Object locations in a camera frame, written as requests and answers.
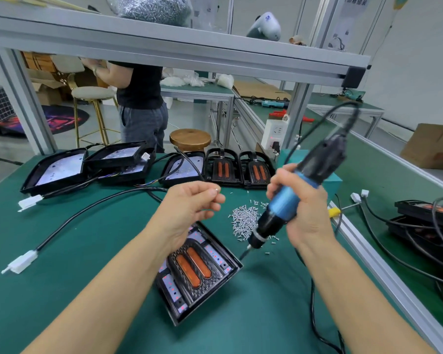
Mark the person's left hand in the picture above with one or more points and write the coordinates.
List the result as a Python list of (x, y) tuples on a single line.
[(183, 210)]

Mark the person's right hand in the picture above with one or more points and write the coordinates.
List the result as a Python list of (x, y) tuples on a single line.
[(310, 214)]

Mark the blue black electric screwdriver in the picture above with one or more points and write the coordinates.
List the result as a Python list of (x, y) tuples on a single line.
[(284, 204)]

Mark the heap of small silver screws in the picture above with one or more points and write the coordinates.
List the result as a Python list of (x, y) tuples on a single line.
[(245, 221)]

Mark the stack of unassembled lamp housings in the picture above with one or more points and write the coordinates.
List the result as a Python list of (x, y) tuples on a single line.
[(96, 166)]

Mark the person's right forearm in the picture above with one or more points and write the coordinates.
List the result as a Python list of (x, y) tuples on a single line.
[(362, 298)]

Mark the person's left forearm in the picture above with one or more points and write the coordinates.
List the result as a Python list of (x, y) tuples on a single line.
[(103, 298)]

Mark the yellow plug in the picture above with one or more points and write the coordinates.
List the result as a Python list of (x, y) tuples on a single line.
[(334, 213)]

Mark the teal power supply box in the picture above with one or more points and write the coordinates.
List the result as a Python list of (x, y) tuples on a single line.
[(332, 184)]

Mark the round brown wooden stool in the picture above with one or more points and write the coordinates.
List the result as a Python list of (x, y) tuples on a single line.
[(190, 138)]

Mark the white power strip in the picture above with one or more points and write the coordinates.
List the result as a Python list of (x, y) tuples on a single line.
[(275, 132)]

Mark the red tool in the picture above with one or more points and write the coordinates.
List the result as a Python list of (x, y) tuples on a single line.
[(306, 120)]

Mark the green workbench white legs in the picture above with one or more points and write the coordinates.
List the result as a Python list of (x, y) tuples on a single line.
[(347, 107)]

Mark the teal hand tool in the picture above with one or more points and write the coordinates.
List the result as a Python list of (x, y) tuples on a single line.
[(273, 104)]

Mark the small green workbench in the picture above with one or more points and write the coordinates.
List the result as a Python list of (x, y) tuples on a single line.
[(199, 90)]

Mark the white crumpled bag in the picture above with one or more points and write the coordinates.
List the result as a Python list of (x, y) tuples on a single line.
[(225, 81)]

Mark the brown cardboard box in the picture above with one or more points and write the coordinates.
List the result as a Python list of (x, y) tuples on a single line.
[(432, 146)]

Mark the round beige stool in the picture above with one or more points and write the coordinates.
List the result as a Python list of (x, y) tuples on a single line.
[(92, 93)]

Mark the colourful round rug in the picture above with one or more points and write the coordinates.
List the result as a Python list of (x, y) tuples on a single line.
[(37, 121)]

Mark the open brown cardboard carton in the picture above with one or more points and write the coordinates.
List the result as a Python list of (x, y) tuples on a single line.
[(48, 90)]

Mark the white handheld device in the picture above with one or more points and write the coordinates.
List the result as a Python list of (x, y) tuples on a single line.
[(264, 25)]

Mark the clear bag of screws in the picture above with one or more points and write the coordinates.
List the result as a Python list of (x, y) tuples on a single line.
[(151, 7)]

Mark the aluminium shelf frame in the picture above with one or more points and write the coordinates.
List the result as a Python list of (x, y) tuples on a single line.
[(170, 44)]

